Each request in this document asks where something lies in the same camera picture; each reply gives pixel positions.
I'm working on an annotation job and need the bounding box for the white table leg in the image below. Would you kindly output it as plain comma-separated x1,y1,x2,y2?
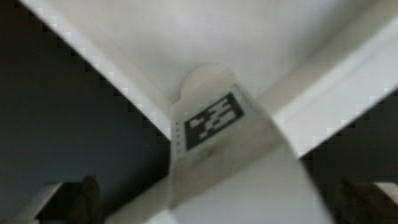
171,64,334,224

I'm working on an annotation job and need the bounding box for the white L-shaped obstacle wall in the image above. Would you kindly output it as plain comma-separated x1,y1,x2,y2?
105,15,398,224

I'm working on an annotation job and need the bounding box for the white square table top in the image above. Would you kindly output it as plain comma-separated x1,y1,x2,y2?
19,0,398,130

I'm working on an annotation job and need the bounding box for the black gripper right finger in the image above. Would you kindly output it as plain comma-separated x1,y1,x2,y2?
338,179,398,224

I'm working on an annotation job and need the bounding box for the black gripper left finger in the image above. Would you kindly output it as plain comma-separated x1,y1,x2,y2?
11,175,103,224

